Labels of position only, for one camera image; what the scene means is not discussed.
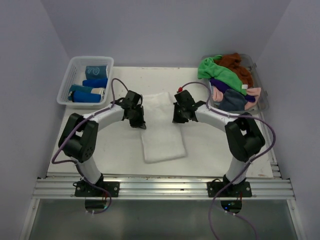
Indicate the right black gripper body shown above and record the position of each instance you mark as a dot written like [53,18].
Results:
[179,116]

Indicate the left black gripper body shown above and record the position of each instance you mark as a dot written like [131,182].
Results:
[138,109]

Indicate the white towel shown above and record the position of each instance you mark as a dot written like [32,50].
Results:
[162,139]

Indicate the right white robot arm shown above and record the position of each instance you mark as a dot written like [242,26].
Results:
[243,135]

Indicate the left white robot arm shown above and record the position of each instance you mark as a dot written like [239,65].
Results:
[79,136]

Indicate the teal and cream rolled towel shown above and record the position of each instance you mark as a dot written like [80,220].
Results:
[86,89]

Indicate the pink towel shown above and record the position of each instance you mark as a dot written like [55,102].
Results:
[218,96]

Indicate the dark blue rolled towel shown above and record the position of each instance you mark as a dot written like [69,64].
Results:
[95,83]

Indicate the purple towel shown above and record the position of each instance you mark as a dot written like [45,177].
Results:
[223,87]

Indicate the green towel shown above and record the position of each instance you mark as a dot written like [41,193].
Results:
[208,69]

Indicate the dark grey-blue towel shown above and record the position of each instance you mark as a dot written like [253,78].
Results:
[232,101]

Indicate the teal rolled towel with swirl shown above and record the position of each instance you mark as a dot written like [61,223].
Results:
[96,71]

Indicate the blue rolled towel front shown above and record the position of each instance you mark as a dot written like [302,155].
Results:
[84,97]

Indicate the white plastic basket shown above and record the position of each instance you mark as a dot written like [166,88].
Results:
[75,74]

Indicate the brown towel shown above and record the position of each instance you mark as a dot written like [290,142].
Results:
[233,63]

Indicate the clear plastic bin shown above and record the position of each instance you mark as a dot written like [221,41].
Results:
[262,103]

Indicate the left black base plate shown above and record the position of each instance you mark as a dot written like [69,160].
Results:
[106,188]

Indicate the aluminium mounting rail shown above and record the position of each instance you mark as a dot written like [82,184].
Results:
[63,186]

